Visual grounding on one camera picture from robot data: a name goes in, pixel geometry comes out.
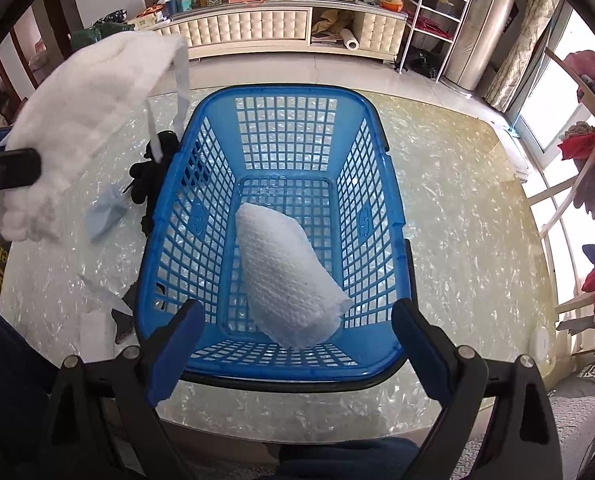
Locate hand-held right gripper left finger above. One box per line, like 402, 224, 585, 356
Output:
40, 299, 206, 480

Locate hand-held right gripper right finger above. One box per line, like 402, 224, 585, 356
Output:
391, 299, 563, 480

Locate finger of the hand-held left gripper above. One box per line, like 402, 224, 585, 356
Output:
0, 149, 42, 195

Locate light blue cloth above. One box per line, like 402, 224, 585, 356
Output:
86, 184, 127, 242

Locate blue plastic basket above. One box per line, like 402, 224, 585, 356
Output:
134, 85, 413, 393

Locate white cloth with straps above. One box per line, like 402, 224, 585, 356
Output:
0, 30, 191, 243

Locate white towel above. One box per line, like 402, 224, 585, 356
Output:
235, 202, 353, 350

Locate white round device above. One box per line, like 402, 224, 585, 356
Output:
529, 327, 551, 362

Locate person's dark blue clothing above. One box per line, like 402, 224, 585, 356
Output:
0, 300, 421, 480

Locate black fabric item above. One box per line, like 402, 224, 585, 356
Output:
130, 130, 181, 236

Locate green bag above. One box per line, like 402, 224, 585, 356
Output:
70, 9, 129, 52

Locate grey woven seat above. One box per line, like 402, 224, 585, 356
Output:
457, 360, 595, 480

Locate wooden clothes rack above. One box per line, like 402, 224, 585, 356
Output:
540, 46, 595, 357

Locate red garment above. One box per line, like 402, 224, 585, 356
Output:
556, 124, 595, 162

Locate cream tufted cabinet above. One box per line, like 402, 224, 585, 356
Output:
128, 0, 409, 65

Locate black bag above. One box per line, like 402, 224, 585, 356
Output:
409, 50, 439, 79

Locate patterned curtain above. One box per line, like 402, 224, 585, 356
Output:
483, 0, 564, 114

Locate silver standing air conditioner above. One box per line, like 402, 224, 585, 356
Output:
438, 0, 522, 97

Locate pink garment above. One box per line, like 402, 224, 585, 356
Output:
562, 49, 595, 87

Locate white wire rack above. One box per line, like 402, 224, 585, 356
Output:
396, 0, 474, 82

